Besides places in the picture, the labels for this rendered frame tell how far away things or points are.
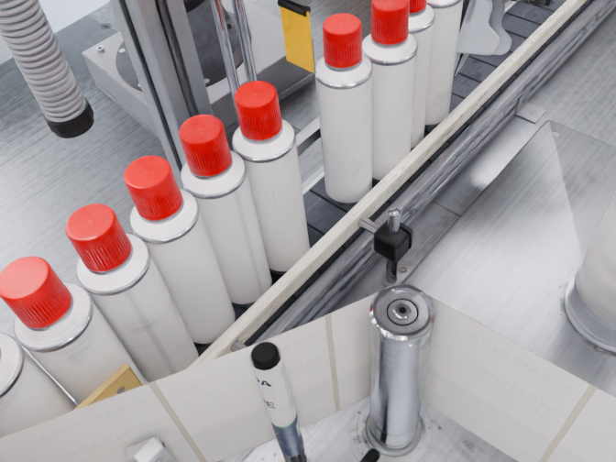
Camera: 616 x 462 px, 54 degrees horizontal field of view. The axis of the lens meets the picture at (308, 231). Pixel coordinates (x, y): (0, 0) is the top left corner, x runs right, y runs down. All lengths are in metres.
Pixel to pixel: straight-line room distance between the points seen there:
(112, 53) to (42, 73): 0.47
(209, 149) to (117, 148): 0.43
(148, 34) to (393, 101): 0.23
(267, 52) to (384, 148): 0.28
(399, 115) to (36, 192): 0.48
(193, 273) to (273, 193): 0.10
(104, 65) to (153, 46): 0.36
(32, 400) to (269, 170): 0.24
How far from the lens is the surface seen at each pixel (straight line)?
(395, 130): 0.62
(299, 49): 0.51
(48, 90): 0.47
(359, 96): 0.55
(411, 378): 0.39
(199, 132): 0.45
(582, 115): 0.87
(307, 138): 0.61
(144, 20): 0.54
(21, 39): 0.45
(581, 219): 0.67
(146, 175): 0.43
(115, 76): 0.88
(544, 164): 0.71
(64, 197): 0.82
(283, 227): 0.54
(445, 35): 0.66
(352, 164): 0.60
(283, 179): 0.50
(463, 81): 0.81
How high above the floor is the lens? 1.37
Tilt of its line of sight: 51 degrees down
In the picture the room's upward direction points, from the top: 8 degrees counter-clockwise
